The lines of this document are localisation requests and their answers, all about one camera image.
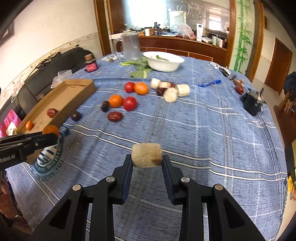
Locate small orange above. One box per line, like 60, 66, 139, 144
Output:
25, 120, 34, 131

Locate orange tangerine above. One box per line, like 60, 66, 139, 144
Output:
108, 94, 123, 108
42, 125, 59, 138
134, 82, 149, 95

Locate white corn cob piece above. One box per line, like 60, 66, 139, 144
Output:
132, 143, 163, 168

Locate red tomato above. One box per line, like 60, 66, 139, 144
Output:
124, 81, 135, 93
123, 96, 137, 111

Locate large dried red date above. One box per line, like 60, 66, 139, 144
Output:
107, 111, 123, 122

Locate person left hand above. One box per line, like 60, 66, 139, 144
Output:
1, 179, 27, 225

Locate pink gift bag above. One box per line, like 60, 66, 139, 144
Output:
0, 109, 22, 138

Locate brown cardboard tray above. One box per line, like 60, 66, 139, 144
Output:
16, 78, 96, 165

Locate dark purple plum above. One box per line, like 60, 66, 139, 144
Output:
71, 110, 82, 121

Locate black leather sofa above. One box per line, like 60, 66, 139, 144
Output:
1, 47, 91, 122

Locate clear plastic bag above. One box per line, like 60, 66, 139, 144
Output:
51, 70, 72, 89

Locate dark date near tangerine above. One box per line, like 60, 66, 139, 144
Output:
101, 100, 109, 113

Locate blue plaid tablecloth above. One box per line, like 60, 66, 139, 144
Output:
7, 58, 287, 240

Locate pink labelled jar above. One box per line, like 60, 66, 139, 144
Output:
84, 54, 98, 72

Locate black mug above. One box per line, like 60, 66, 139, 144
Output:
240, 87, 265, 116

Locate dark date among corn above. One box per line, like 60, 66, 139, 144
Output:
156, 88, 166, 96

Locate white corn piece front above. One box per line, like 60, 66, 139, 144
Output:
163, 87, 178, 102

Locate white corn piece left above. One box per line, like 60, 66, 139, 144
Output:
151, 78, 161, 89

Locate white corn piece middle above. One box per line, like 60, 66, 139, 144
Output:
159, 81, 171, 88

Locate red dates by mug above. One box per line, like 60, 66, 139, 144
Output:
233, 79, 244, 95

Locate white corn piece right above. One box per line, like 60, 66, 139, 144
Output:
176, 84, 191, 97

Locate green leafy vegetable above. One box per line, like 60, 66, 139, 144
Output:
120, 57, 152, 78

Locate blue pen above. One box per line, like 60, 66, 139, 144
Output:
199, 79, 222, 88

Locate clear glass pitcher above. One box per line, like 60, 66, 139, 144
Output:
113, 32, 142, 61

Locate white ceramic bowl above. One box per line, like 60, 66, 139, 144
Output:
143, 51, 185, 72

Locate wooden sideboard cabinet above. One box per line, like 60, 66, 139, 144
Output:
108, 27, 228, 68

